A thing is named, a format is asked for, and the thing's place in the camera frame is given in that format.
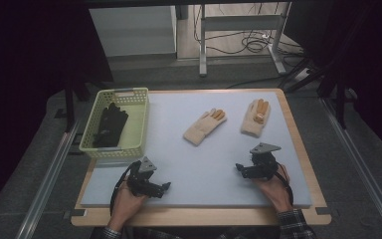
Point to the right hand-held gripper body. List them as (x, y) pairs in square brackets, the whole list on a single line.
[(264, 164)]

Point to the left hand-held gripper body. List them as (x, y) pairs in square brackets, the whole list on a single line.
[(139, 179)]

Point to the pale green plastic basket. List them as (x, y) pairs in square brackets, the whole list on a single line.
[(136, 129)]

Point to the person's left hand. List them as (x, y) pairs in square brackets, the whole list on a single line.
[(124, 205)]

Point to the person's right hand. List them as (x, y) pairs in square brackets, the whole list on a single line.
[(277, 192)]

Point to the pale blue foam mat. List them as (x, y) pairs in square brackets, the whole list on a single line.
[(205, 172)]

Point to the beige glove orange fingertips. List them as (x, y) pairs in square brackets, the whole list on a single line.
[(253, 124), (202, 127)]

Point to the wooden table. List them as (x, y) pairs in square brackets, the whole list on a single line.
[(195, 217)]

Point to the white power strip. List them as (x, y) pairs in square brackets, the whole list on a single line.
[(302, 74)]

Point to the black stand leg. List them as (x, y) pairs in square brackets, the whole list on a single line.
[(341, 103), (69, 106)]

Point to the white cabinet panel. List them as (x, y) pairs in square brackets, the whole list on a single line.
[(132, 30)]

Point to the aluminium rail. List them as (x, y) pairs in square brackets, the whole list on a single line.
[(361, 166), (49, 179)]

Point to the white metal desk frame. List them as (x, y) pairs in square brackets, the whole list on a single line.
[(242, 23)]

